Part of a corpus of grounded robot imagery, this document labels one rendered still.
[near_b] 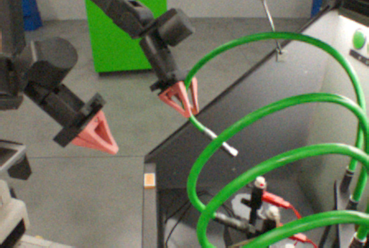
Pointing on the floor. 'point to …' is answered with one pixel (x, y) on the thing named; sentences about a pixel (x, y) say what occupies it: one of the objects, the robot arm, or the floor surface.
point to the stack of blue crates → (31, 18)
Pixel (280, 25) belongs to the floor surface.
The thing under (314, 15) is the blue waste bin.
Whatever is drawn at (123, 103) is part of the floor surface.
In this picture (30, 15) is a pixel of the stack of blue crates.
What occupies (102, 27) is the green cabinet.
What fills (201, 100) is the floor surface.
